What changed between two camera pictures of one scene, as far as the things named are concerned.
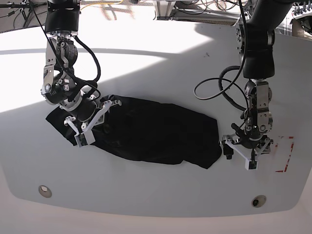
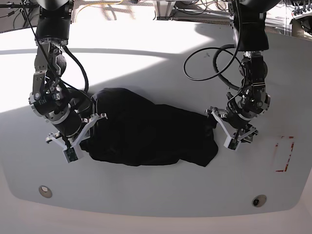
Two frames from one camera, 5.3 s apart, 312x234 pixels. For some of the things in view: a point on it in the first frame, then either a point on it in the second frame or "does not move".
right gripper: [253, 137] to [237, 126]
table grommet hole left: [45, 191] does not move
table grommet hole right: [259, 201] does not move
